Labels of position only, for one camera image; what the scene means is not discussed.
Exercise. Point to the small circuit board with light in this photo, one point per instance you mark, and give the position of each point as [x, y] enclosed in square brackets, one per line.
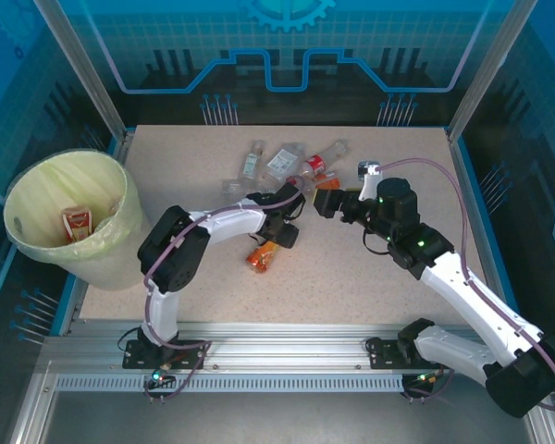
[160, 375]
[427, 377]

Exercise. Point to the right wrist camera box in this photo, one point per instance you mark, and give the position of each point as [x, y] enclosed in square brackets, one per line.
[368, 169]

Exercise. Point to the crushed clear bottle white cap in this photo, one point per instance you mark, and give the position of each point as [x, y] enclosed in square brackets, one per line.
[233, 189]

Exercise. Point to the small clear bottle green label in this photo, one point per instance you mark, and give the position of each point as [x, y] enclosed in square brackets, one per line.
[251, 162]

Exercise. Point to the clear bottle red label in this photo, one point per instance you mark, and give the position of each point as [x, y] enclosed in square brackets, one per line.
[316, 163]

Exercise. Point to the square clear bottle white label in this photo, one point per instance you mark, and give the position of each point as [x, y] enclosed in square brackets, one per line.
[282, 162]

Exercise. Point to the orange soda bottle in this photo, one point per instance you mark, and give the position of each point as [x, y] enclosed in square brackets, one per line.
[260, 258]

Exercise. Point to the clear bottle orange label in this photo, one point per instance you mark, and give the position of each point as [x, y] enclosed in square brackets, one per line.
[328, 183]

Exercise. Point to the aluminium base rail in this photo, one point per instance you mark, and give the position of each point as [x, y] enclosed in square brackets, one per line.
[282, 351]

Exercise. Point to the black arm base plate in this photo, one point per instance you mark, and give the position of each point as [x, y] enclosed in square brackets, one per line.
[134, 358]
[381, 356]

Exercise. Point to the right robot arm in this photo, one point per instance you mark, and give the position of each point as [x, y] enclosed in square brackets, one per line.
[472, 300]

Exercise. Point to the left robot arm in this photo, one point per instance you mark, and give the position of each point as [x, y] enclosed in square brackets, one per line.
[226, 224]

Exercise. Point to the white plastic bin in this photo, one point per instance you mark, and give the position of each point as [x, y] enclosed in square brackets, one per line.
[115, 273]

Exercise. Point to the aluminium frame post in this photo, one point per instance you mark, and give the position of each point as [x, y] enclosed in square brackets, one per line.
[83, 69]
[490, 69]

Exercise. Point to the red carton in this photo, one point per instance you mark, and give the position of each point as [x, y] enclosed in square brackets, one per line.
[76, 224]

